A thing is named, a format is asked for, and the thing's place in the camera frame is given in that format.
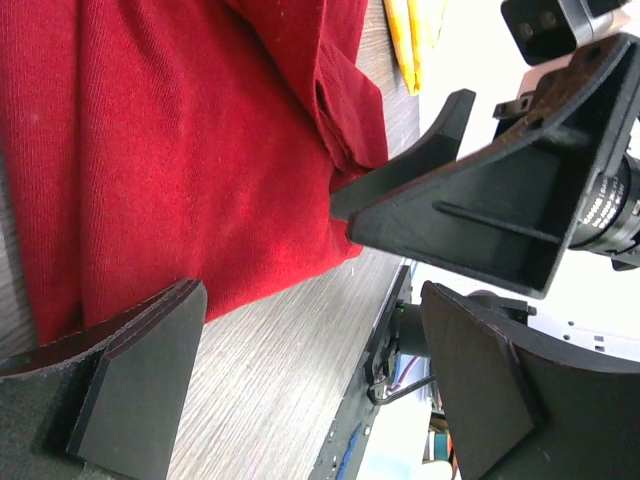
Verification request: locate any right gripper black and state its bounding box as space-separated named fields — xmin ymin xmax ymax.
xmin=348 ymin=34 xmax=639 ymax=299

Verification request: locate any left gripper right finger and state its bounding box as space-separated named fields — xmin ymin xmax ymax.
xmin=421 ymin=282 xmax=639 ymax=479

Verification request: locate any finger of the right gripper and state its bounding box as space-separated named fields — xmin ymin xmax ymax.
xmin=330 ymin=89 xmax=476 ymax=220

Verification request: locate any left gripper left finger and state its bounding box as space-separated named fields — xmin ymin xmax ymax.
xmin=1 ymin=279 xmax=207 ymax=479

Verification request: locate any red t-shirt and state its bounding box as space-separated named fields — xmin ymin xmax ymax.
xmin=1 ymin=1 xmax=388 ymax=344

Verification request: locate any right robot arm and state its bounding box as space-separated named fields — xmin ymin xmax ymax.
xmin=330 ymin=34 xmax=639 ymax=299

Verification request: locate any orange checkered cloth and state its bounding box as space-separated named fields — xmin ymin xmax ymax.
xmin=383 ymin=0 xmax=449 ymax=96

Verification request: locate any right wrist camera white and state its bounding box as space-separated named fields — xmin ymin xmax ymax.
xmin=500 ymin=0 xmax=631 ymax=97

